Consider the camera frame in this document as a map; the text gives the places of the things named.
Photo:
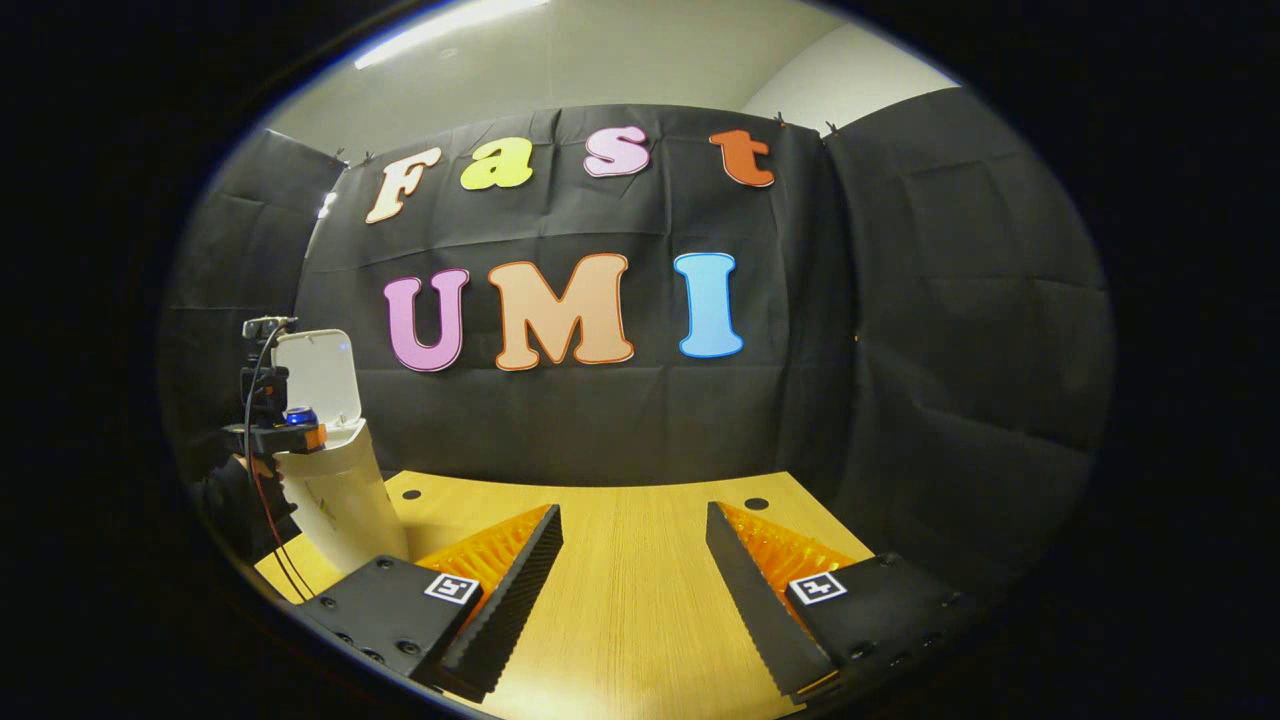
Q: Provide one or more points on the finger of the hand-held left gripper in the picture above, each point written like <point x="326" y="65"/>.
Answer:
<point x="300" y="438"/>

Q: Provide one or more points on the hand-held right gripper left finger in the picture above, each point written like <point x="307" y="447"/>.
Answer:
<point x="520" y="590"/>

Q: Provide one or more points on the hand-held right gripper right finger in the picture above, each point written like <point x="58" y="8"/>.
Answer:
<point x="750" y="600"/>

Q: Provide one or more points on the white desktop garbage bin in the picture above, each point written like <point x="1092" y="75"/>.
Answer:
<point x="340" y="500"/>

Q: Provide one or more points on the black backdrop cloth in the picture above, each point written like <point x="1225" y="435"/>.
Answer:
<point x="650" y="420"/>

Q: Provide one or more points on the blue pop can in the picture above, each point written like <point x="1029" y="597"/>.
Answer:
<point x="301" y="415"/>

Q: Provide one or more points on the wooden desktop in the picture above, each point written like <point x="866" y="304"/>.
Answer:
<point x="630" y="560"/>

